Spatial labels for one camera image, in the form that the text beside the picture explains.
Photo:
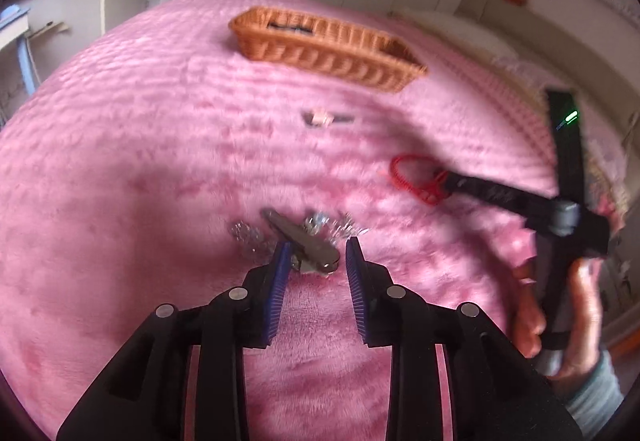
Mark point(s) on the small wooden wall shelf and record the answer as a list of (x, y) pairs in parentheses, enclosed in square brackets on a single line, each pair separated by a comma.
[(50, 28)]

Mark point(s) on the person's right forearm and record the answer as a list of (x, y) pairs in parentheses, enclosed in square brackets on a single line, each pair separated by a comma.
[(595, 401)]

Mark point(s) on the person's right hand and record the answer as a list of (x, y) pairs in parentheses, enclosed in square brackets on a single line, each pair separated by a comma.
[(587, 311)]

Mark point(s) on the small pink hair clip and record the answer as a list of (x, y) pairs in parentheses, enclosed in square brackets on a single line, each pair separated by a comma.
[(320, 119)]

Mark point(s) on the beige bed headboard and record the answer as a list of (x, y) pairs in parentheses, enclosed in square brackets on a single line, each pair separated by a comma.
[(525, 21)]

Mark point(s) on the silver metal hair clip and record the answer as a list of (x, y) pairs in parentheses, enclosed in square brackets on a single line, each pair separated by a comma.
[(300, 241)]

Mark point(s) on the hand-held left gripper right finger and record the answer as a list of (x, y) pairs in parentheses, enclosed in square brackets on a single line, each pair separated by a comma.
[(356, 283)]

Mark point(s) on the pink plush blanket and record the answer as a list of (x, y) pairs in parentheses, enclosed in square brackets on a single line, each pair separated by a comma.
[(150, 146)]

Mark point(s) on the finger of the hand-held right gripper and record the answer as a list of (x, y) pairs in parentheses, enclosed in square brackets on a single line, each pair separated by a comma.
[(490, 193)]

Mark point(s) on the brown wicker basket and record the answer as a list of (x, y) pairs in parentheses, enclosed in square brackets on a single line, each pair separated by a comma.
[(320, 56)]

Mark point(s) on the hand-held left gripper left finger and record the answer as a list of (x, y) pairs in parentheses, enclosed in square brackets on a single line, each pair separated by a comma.
[(277, 283)]

